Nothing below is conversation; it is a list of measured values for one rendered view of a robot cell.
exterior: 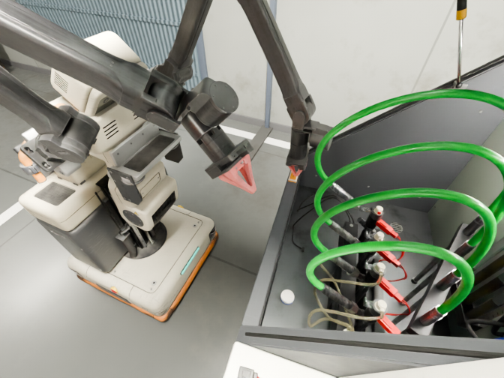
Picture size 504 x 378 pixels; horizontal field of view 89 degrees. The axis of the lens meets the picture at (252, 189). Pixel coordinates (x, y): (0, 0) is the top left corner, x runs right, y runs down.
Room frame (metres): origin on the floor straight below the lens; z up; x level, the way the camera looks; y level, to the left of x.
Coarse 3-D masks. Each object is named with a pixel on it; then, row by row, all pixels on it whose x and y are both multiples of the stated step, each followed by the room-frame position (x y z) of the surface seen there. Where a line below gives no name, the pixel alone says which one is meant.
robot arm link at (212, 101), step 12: (180, 84) 0.47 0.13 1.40; (204, 84) 0.41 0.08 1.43; (216, 84) 0.42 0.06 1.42; (192, 96) 0.41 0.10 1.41; (204, 96) 0.39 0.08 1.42; (216, 96) 0.40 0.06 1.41; (228, 96) 0.41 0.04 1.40; (180, 108) 0.44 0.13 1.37; (192, 108) 0.41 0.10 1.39; (204, 108) 0.40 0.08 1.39; (216, 108) 0.38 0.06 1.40; (228, 108) 0.39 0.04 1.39; (156, 120) 0.40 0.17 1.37; (168, 120) 0.40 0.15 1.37; (180, 120) 0.40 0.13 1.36; (204, 120) 0.40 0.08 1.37; (216, 120) 0.39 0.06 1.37
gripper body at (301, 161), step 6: (306, 144) 0.66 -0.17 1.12; (294, 150) 0.66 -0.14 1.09; (300, 150) 0.65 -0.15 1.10; (306, 150) 0.67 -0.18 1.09; (288, 156) 0.67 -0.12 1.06; (294, 156) 0.66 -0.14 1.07; (300, 156) 0.65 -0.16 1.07; (306, 156) 0.67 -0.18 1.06; (288, 162) 0.64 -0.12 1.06; (294, 162) 0.64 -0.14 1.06; (300, 162) 0.64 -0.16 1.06
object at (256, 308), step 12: (288, 192) 0.61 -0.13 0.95; (288, 204) 0.55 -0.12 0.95; (276, 216) 0.50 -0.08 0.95; (288, 216) 0.51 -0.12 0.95; (276, 228) 0.46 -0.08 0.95; (276, 240) 0.41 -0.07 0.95; (264, 252) 0.38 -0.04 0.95; (276, 252) 0.37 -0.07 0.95; (264, 264) 0.34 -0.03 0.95; (276, 264) 0.34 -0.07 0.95; (264, 276) 0.30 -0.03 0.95; (264, 288) 0.27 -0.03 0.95; (252, 300) 0.24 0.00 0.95; (264, 300) 0.24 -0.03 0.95; (252, 312) 0.21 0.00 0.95; (264, 312) 0.24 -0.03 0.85; (252, 324) 0.18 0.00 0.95
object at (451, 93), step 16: (400, 96) 0.42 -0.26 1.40; (416, 96) 0.41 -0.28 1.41; (432, 96) 0.40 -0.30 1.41; (448, 96) 0.39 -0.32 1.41; (464, 96) 0.39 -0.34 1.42; (480, 96) 0.38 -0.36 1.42; (496, 96) 0.38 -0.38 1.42; (368, 112) 0.43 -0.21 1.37; (336, 128) 0.44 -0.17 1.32; (320, 144) 0.45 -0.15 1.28; (320, 176) 0.44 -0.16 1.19
